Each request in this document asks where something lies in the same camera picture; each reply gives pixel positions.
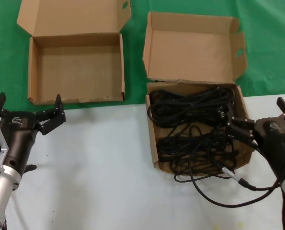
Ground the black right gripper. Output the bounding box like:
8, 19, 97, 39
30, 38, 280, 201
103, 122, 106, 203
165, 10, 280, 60
224, 97, 285, 181

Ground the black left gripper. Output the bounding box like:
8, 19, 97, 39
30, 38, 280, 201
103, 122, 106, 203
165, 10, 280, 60
0, 93, 67, 173

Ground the cardboard box with round-hole lid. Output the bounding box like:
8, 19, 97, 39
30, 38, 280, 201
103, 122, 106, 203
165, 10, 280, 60
16, 0, 133, 106

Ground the cardboard box with torn edge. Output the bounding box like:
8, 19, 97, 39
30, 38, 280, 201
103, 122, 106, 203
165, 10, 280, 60
142, 11, 256, 173

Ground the green table cloth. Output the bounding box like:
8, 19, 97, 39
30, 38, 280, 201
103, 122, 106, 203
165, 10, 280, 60
0, 0, 285, 113

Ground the black cable with silver connector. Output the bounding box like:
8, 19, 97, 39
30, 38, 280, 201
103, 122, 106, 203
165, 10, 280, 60
189, 166, 283, 207

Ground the black power cable bundle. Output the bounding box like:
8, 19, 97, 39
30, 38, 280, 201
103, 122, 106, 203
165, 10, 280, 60
155, 110, 195, 129

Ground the thin black tangled cable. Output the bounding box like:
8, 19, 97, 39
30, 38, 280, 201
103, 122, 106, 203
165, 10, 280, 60
158, 126, 240, 184

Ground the black power cable round plug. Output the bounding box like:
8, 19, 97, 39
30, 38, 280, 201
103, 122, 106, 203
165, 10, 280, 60
148, 90, 181, 106

